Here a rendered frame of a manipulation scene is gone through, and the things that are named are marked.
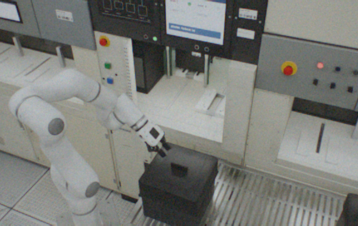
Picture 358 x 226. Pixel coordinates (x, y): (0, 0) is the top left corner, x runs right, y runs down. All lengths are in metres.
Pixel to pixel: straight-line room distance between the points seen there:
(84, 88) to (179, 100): 1.10
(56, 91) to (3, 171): 2.16
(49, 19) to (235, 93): 1.08
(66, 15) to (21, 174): 1.64
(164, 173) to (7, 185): 1.82
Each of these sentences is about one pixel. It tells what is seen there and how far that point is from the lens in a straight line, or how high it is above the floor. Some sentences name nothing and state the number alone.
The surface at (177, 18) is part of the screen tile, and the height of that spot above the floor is 1.56.
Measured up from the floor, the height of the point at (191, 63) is 1.00.
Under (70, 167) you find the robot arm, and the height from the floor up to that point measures 1.26.
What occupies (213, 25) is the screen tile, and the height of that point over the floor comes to 1.56.
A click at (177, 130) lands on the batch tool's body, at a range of 2.13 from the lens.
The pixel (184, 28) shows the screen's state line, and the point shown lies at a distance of 1.75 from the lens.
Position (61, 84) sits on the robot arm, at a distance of 1.30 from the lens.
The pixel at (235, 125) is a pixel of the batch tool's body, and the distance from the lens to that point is 1.88.
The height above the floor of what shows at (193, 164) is 1.01.
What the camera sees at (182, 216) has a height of 0.87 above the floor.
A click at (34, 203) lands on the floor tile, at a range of 3.08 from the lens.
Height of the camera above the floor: 2.28
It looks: 39 degrees down
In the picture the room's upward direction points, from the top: straight up
